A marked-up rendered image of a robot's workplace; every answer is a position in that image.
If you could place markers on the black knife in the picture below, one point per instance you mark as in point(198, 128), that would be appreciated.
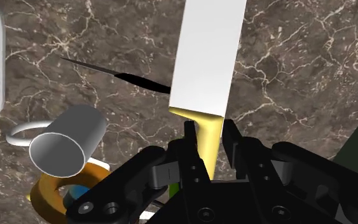
point(141, 82)

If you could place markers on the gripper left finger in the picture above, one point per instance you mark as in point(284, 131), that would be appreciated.
point(126, 183)

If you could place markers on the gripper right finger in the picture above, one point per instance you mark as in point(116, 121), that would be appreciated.
point(315, 173)

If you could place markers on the small green object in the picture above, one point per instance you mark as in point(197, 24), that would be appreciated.
point(173, 190)

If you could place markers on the blue and grey cylinder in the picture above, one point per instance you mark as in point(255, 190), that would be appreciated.
point(74, 194)

